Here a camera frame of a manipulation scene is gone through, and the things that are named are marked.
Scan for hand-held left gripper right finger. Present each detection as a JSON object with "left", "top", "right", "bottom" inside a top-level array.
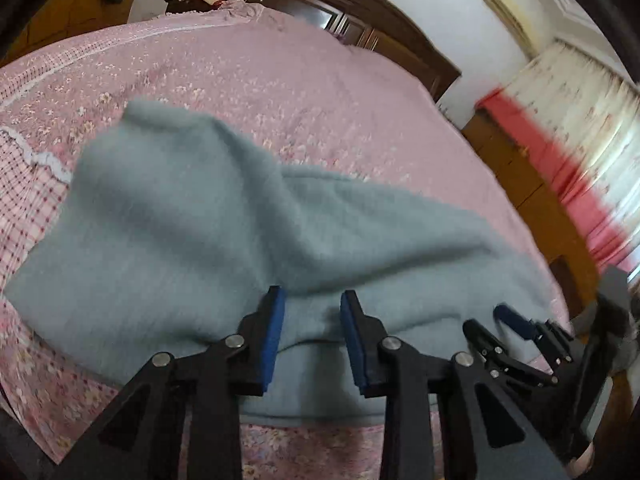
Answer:
[{"left": 340, "top": 289, "right": 568, "bottom": 480}]

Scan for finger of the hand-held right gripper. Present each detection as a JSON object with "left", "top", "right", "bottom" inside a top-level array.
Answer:
[
  {"left": 493, "top": 303, "right": 576, "bottom": 364},
  {"left": 462, "top": 318, "right": 560, "bottom": 387}
]

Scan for wall air conditioner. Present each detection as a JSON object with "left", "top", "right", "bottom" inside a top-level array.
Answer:
[{"left": 481, "top": 0, "right": 553, "bottom": 60}]

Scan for pink pillow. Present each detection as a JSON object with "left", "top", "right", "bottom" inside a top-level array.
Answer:
[{"left": 212, "top": 0, "right": 296, "bottom": 26}]

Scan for wooden bedside cabinet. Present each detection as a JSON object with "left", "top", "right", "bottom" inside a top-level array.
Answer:
[{"left": 461, "top": 109, "right": 601, "bottom": 321}]

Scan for pink floral bed sheet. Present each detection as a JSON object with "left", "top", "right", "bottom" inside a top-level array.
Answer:
[{"left": 0, "top": 12, "right": 571, "bottom": 480}]

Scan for grey-blue fleece pants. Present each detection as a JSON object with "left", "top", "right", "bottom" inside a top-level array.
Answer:
[{"left": 2, "top": 98, "right": 571, "bottom": 429}]

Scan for floral cream curtain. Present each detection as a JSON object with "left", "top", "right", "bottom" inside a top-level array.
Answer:
[{"left": 507, "top": 40, "right": 640, "bottom": 281}]

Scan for pink checked blanket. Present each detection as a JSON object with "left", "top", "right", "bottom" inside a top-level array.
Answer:
[{"left": 0, "top": 127, "right": 76, "bottom": 291}]

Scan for dark wooden headboard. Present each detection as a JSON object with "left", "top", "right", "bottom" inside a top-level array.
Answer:
[{"left": 230, "top": 0, "right": 462, "bottom": 103}]

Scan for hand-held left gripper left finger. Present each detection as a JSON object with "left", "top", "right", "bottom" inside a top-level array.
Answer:
[{"left": 50, "top": 285, "right": 287, "bottom": 480}]

